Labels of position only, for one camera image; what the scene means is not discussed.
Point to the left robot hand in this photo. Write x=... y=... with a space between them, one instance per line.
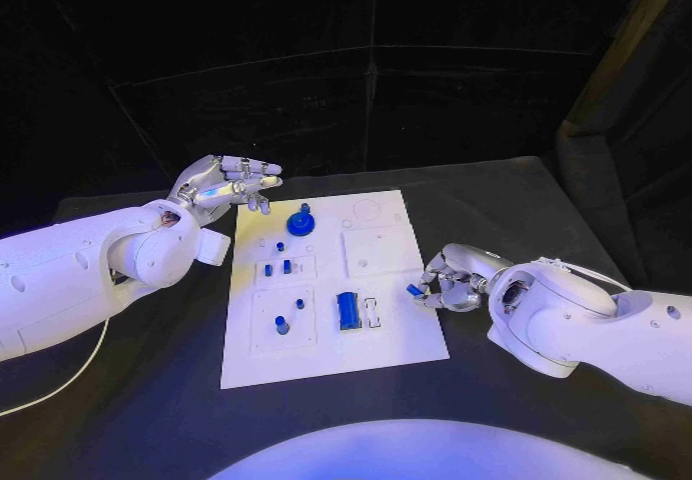
x=208 y=187

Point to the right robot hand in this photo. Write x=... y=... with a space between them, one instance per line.
x=459 y=277

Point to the blue short cylinder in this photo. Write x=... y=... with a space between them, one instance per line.
x=416 y=290

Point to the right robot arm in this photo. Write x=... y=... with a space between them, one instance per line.
x=585 y=322

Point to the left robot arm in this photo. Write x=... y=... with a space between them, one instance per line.
x=66 y=270

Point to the white task board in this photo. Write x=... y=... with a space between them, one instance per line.
x=335 y=300

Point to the blue gear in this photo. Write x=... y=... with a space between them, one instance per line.
x=301 y=224

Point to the blue rectangular block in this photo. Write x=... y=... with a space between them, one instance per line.
x=350 y=311

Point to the large blue peg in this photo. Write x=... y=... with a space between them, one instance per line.
x=282 y=325

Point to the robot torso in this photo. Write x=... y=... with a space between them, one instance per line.
x=422 y=453

